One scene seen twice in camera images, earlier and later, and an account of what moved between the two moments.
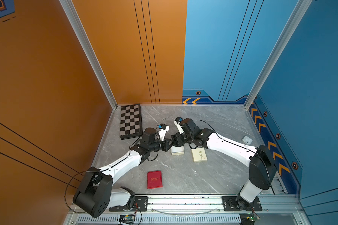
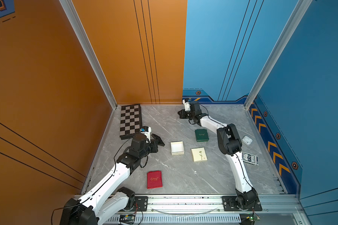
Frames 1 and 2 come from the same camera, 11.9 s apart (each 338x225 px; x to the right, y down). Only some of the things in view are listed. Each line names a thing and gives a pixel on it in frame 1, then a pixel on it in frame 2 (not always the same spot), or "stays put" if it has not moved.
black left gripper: [166, 146] to [154, 144]
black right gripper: [178, 141] to [182, 115]
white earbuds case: [247, 139] stays put
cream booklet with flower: [199, 154] stays put
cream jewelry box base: [177, 150] stays put
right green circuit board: [253, 218] stays put
